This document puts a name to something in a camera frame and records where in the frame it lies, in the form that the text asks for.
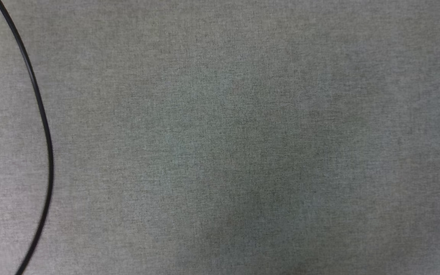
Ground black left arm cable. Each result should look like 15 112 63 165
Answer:
0 0 55 275

